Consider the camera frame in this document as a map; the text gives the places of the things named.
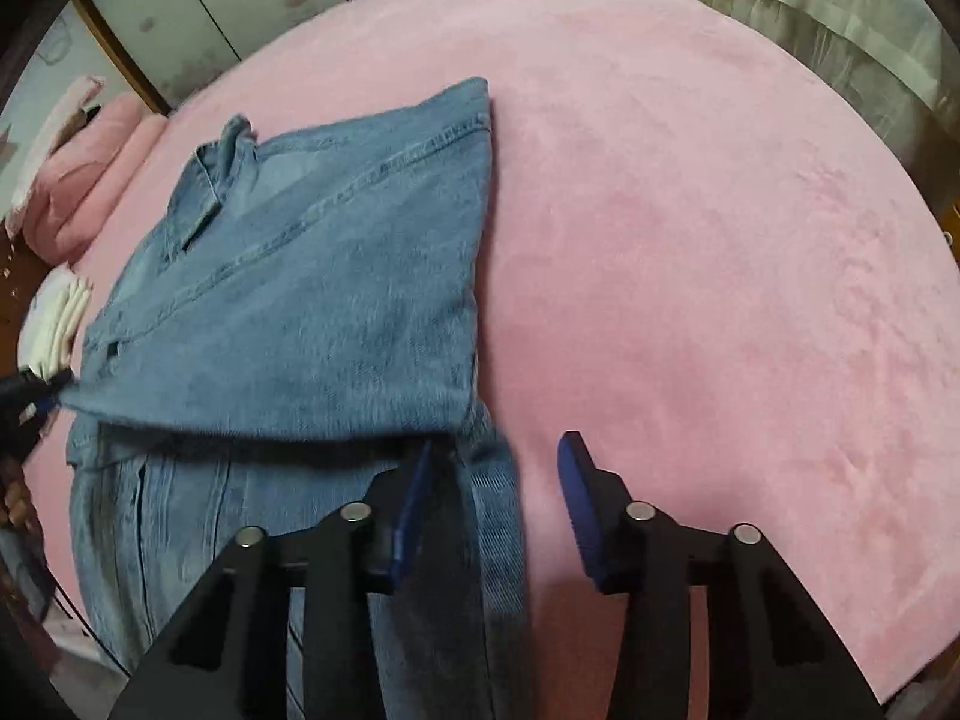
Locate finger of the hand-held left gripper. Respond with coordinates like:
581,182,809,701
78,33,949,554
0,367,76,422
0,401,58,460

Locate floral sliding wardrobe doors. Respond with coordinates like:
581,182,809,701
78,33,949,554
45,0,496,117

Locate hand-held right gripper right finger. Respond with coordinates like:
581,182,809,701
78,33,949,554
556,431,886,720

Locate blue denim jacket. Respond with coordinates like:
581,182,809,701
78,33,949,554
56,76,537,720

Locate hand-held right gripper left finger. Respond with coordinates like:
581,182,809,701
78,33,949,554
109,439,436,720

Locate person's left hand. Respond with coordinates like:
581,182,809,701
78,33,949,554
0,476,35,533

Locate wooden headboard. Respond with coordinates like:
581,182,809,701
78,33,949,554
0,225,61,376

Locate pink pillow with lace trim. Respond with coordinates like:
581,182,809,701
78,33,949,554
4,75,110,237

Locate wooden cabinet with round knobs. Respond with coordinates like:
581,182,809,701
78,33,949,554
934,195,960,271

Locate pink plush bed blanket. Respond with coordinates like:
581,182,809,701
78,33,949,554
22,0,960,720

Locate cream ruffled lace cover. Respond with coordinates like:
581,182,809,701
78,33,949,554
607,0,950,166

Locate cream folded clothing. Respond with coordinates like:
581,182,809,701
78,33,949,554
16,264,95,380

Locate pink folded quilt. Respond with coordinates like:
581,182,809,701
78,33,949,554
22,101,170,263

